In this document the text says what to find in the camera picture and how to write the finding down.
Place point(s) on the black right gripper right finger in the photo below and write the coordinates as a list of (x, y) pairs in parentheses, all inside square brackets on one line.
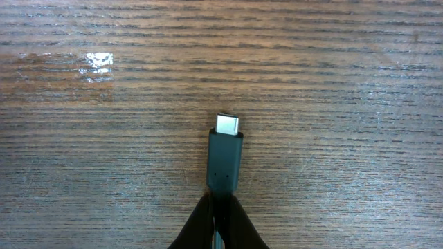
[(237, 230)]

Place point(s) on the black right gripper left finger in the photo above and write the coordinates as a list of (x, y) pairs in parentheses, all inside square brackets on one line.
[(197, 233)]

